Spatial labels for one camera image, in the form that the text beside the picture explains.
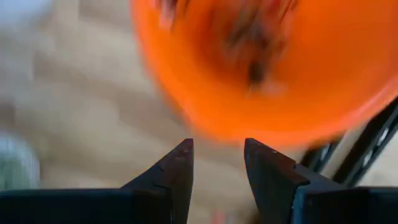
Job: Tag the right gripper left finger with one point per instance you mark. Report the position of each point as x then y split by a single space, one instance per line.
178 174

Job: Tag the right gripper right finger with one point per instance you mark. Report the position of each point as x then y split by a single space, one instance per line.
267 177

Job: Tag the clear-wrapped red gummy candy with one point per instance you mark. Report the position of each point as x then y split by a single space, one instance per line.
220 217

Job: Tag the orange plastic bucket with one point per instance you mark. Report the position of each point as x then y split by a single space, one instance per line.
202 93

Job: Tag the artificial green potted plant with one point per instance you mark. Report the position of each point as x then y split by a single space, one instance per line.
15 168

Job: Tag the black aluminium table frame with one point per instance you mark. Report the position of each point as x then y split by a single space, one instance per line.
373 137

